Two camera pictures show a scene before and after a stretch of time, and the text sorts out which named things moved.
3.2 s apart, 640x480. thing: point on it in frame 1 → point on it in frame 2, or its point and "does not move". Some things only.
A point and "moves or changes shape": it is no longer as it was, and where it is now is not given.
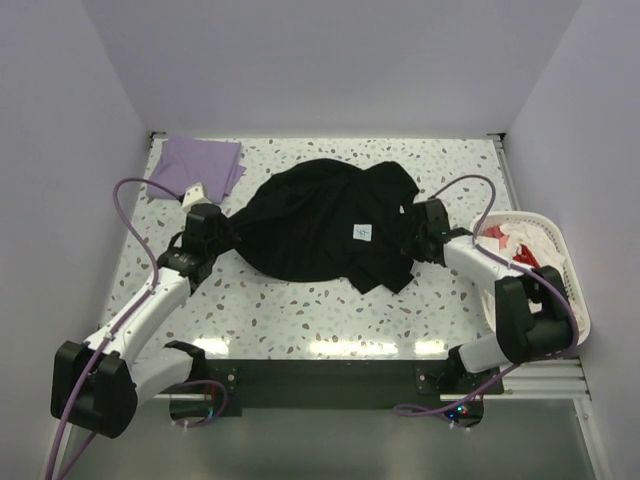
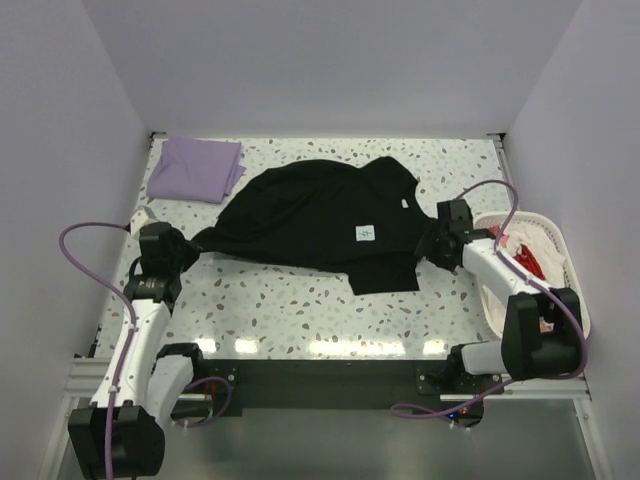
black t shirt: x=325 y=218 moves or changes shape
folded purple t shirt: x=184 y=162 does not move
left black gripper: x=228 y=243 → x=192 y=250
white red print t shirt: x=522 y=244 does not move
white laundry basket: x=574 y=292 does not move
